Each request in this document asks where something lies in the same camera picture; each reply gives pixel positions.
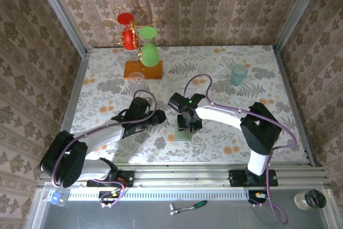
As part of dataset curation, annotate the aluminium side rail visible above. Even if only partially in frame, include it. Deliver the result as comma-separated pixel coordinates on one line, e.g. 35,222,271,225
271,45,317,167
50,49,92,167

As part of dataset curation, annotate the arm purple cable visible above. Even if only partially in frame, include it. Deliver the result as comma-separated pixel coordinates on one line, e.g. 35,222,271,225
184,74,299,226
50,89,159,210

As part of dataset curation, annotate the gold wire glass rack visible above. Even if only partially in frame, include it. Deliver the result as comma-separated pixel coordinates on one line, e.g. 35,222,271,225
102,4,163,80

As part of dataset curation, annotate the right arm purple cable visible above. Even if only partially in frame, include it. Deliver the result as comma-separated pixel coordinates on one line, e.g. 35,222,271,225
184,74,299,226

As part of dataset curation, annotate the blue plastic connector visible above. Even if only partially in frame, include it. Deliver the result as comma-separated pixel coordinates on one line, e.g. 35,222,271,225
51,191,66,208

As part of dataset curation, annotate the clear glass cup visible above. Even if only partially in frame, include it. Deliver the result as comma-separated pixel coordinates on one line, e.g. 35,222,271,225
128,71,146,86

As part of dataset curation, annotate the jar with black lid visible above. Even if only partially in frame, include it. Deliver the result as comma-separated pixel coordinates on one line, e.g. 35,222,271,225
294,189,327,211

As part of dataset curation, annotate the green wine glass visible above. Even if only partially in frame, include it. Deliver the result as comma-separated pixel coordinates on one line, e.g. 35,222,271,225
138,26,160,68

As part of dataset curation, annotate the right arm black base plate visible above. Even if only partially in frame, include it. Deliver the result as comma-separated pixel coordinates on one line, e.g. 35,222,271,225
229,169,279,188

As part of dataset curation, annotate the green handled ratchet tool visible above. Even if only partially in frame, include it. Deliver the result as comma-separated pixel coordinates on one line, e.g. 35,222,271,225
168,200,208,216

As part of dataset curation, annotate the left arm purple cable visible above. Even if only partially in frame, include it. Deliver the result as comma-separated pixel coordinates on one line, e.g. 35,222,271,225
50,89,159,210

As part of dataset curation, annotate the black cable clamp bracket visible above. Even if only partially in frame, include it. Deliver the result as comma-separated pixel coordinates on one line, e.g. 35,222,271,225
248,190,269,209
98,190,126,210

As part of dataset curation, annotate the aluminium long double rail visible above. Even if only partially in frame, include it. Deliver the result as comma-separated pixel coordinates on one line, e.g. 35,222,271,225
37,161,332,189

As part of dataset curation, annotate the teal plastic cup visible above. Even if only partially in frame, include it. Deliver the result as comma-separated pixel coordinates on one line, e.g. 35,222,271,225
230,64,249,87

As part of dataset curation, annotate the aluminium frame post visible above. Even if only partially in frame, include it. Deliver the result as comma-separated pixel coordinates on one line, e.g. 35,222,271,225
29,0,90,57
273,0,326,51

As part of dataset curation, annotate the red wine glass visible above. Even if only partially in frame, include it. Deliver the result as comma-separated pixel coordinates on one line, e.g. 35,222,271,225
117,12,139,51

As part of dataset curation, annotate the floral table cover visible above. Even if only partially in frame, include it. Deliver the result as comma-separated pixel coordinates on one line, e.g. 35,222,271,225
62,45,309,164

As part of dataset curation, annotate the white slotted cable duct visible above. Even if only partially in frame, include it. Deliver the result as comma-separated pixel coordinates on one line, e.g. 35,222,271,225
48,188,251,202

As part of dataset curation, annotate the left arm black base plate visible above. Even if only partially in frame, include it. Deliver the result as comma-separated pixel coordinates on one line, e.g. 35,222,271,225
86,170,135,188

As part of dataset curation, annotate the grey metal shelf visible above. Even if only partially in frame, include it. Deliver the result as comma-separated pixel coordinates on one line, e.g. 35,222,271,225
26,183,343,229

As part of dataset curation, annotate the green card holder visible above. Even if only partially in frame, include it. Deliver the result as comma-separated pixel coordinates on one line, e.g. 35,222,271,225
174,123,194,142

